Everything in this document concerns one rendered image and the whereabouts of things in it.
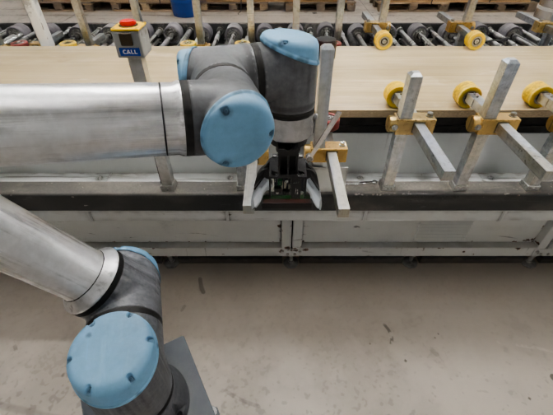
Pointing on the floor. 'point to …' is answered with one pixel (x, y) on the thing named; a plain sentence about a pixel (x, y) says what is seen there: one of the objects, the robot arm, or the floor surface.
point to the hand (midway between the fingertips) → (285, 207)
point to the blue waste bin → (182, 8)
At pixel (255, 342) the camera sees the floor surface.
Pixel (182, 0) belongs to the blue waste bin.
